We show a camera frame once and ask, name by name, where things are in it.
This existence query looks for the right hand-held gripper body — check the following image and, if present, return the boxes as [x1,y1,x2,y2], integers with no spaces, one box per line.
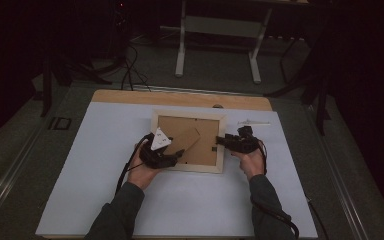
[227,118,272,155]

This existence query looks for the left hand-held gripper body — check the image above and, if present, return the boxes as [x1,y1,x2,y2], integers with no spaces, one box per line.
[138,126,180,170]

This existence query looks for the wooden picture frame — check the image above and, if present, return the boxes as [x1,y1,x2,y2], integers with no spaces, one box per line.
[150,108,229,175]

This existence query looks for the person's right hand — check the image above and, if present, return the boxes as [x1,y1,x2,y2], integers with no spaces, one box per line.
[230,147,267,181]

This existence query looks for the person's left hand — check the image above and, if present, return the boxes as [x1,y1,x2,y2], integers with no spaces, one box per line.
[126,142,164,192]

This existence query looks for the white table mat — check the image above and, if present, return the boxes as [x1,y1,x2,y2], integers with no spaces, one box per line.
[34,101,319,239]

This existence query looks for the black metal stand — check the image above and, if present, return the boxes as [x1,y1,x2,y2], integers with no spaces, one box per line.
[263,29,335,137]

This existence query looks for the floor socket box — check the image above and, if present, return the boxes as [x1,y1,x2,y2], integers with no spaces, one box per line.
[47,116,73,131]

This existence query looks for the dark computer tower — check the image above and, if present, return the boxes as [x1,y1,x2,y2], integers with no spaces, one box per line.
[109,0,129,66]

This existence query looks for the black tripod stand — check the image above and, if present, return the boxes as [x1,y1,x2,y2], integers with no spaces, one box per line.
[39,46,114,118]

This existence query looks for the left hand-held gripper cable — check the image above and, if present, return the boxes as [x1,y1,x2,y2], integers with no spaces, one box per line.
[114,132,155,197]

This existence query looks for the black floor cables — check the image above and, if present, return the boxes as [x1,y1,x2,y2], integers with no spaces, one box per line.
[119,41,153,93]

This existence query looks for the metal floor rail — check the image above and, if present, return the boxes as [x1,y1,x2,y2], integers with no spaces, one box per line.
[0,124,49,231]
[303,102,372,240]

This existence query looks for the white metal desk frame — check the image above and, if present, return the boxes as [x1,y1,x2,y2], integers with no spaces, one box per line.
[174,0,274,85]

